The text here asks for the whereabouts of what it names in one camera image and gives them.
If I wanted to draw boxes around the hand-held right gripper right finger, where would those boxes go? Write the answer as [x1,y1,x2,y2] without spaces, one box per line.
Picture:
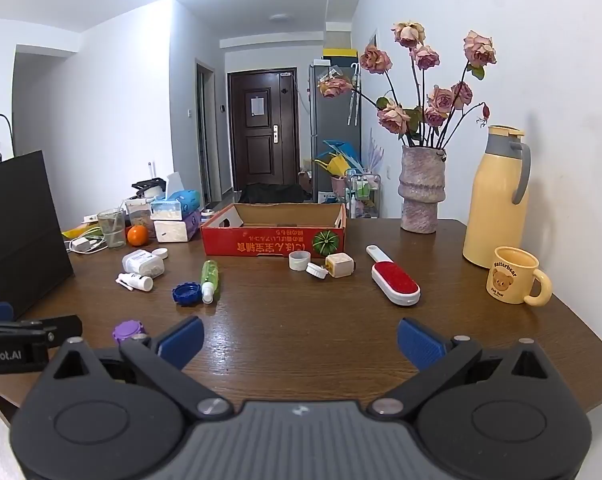
[368,318,552,420]

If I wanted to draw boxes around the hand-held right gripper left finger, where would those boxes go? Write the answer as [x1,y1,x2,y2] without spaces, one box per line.
[41,316,234,422]

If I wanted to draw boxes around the blue ridged lid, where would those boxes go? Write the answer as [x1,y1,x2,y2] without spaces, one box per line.
[172,283,202,307]

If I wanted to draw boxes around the purple ridged lid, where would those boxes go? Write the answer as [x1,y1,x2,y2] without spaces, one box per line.
[113,321,147,346]

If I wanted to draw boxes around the red white lint brush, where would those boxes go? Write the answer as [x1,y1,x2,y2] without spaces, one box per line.
[366,244,422,306]

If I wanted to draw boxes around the green spray bottle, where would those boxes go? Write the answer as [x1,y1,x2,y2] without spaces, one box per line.
[201,260,220,304]

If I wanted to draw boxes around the small white tube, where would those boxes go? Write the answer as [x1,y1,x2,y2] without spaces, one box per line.
[117,272,154,292]

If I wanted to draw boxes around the white pill bottle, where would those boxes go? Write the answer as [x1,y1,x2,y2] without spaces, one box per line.
[122,249,164,279]

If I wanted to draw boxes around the red orange cardboard box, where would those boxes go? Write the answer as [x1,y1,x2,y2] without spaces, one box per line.
[201,203,346,258]

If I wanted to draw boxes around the black paper bag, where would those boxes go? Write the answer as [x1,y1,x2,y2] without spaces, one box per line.
[0,114,76,314]

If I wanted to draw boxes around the purple tissue pack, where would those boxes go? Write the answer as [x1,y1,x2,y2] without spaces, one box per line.
[153,211,202,244]

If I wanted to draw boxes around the beige cube container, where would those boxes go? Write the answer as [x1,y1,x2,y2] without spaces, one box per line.
[326,253,356,279]

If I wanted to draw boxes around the clear glass cup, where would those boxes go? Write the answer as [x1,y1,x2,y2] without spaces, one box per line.
[97,208,126,249]

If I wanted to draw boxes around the yellow bear mug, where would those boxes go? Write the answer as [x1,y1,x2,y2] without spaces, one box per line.
[491,246,552,306]

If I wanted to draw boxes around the blue tissue pack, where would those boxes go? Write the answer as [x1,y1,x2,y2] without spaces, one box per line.
[151,174,202,222]

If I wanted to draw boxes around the pink textured vase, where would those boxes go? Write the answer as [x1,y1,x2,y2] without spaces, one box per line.
[398,145,448,235]

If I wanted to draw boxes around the black stand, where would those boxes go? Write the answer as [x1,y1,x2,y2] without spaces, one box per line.
[132,179,166,200]

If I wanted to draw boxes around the yellow thermos jug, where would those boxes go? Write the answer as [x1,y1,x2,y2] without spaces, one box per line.
[462,125,532,269]

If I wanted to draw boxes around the black folding chair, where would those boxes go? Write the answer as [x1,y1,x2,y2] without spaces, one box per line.
[238,183,312,205]

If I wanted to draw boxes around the purple wings decoration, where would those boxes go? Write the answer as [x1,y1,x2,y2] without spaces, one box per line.
[368,127,386,171]

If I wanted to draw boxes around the blue yellow plastic toys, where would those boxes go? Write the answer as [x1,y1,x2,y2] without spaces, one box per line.
[315,139,364,176]

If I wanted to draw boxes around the dark brown door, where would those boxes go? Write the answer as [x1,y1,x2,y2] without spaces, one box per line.
[227,67,298,194]

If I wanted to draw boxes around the grey refrigerator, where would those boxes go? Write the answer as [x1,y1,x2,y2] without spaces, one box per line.
[308,62,362,196]

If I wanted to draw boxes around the bunch of dried pink roses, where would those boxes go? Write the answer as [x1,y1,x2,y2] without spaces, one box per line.
[318,21,498,151]

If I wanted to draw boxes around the yellow black box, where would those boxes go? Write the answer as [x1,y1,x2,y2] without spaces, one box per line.
[323,47,358,64]

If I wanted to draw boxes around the white charger with cable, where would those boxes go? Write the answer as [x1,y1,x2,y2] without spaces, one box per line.
[70,230,108,255]

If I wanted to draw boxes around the wire rack cart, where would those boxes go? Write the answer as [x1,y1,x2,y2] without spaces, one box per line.
[346,169,382,220]

